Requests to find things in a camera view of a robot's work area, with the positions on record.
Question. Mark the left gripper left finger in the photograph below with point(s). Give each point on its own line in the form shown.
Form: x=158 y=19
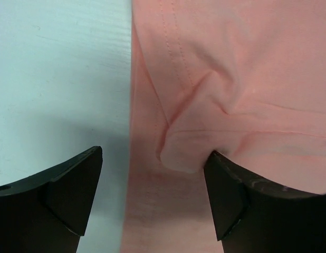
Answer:
x=49 y=211

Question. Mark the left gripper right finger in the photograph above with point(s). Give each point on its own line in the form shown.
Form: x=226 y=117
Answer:
x=252 y=214

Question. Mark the pink t shirt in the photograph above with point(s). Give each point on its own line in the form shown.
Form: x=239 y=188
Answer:
x=244 y=78

